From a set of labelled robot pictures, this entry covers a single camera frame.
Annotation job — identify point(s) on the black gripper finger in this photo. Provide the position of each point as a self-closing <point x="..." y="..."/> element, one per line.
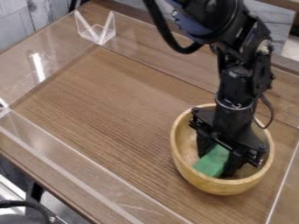
<point x="204" y="143"/>
<point x="236" y="160"/>

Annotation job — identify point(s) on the light wooden bowl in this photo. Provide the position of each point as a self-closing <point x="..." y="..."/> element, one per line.
<point x="184" y="157"/>

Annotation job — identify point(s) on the green rectangular block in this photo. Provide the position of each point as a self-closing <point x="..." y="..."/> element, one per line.
<point x="212" y="162"/>

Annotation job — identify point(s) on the clear acrylic tray wall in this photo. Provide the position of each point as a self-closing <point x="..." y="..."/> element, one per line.
<point x="92" y="189"/>

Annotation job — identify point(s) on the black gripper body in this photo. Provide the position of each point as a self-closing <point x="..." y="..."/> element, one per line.
<point x="227" y="123"/>

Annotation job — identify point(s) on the black table leg frame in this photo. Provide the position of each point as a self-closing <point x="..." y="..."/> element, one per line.
<point x="46" y="209"/>

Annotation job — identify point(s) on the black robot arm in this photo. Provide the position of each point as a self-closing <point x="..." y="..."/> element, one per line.
<point x="237" y="36"/>

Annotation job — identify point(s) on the clear acrylic corner bracket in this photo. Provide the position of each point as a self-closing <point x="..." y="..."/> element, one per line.
<point x="98" y="34"/>

